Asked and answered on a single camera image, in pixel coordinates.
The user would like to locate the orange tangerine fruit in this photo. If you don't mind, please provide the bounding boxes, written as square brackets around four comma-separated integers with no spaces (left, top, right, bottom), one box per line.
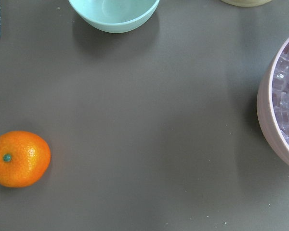
[0,131,51,188]

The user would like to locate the mint green bowl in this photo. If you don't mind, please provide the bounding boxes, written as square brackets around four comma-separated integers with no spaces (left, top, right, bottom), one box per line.
[69,0,159,33]

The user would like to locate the pink bowl of ice cubes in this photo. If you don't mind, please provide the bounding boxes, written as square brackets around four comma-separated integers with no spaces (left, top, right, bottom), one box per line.
[257,37,289,166]

